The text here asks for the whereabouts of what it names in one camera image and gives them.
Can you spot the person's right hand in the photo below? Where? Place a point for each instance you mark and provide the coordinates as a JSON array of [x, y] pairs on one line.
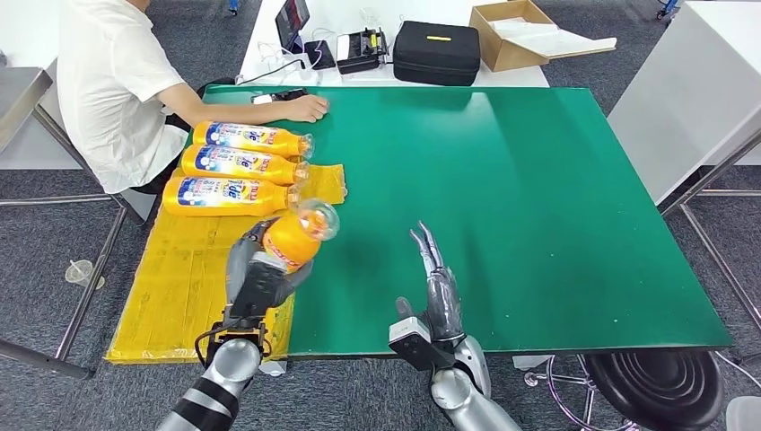
[[308, 108]]

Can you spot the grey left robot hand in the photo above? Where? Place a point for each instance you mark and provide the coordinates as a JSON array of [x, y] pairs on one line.
[[238, 268]]

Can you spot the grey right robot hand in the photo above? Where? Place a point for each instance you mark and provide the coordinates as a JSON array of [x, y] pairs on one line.
[[443, 303]]

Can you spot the orange detergent bottle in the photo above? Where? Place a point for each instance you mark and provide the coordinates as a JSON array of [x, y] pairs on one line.
[[279, 169], [291, 241], [267, 199], [285, 143]]

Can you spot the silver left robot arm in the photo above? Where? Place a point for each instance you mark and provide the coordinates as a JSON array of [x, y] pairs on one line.
[[232, 363]]

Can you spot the person's right forearm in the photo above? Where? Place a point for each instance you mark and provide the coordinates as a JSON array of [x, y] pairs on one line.
[[238, 112]]

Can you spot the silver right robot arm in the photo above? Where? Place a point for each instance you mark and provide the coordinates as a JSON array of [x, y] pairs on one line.
[[464, 398]]

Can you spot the black smartphone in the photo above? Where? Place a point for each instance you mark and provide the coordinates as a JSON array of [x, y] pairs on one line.
[[291, 92]]

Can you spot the white power strip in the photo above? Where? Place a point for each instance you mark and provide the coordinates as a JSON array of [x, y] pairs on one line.
[[303, 74]]

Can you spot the small dark phone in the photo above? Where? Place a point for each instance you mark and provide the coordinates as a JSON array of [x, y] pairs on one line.
[[321, 55]]

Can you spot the yellow taped board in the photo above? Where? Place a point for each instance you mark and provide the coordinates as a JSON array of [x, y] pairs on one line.
[[178, 285]]

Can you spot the black label printer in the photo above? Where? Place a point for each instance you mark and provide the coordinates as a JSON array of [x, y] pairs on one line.
[[361, 52]]

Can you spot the tablet on stand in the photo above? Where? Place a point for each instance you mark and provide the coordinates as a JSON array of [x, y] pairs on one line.
[[292, 18]]

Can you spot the blue cart leg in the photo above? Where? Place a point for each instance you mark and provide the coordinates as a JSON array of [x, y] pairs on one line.
[[667, 7], [235, 6]]

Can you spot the black zippered case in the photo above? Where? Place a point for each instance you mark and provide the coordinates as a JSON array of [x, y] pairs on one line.
[[436, 58]]

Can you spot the clear plastic cup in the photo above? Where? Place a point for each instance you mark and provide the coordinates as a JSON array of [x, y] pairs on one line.
[[81, 273]]

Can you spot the person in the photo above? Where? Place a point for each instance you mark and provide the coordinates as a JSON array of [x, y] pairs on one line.
[[113, 89]]

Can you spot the cardboard box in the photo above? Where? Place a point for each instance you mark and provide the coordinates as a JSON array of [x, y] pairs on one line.
[[509, 58]]

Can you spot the black round stool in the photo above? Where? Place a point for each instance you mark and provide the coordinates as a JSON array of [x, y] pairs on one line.
[[654, 387]]

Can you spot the white foam sheet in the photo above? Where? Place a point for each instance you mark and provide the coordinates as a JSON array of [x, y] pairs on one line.
[[551, 39]]

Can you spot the white table with metal legs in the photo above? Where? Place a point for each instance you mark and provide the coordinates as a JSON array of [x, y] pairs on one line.
[[684, 89]]

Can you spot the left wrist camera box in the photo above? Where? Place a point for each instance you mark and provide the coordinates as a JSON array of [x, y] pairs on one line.
[[261, 285]]

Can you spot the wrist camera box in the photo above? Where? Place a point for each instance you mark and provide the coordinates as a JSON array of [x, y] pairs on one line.
[[261, 285], [416, 348]]

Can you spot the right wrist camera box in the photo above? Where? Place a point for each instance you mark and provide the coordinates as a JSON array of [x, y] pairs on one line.
[[416, 348]]

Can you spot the steel frame table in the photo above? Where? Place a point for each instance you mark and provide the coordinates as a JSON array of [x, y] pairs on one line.
[[18, 95]]

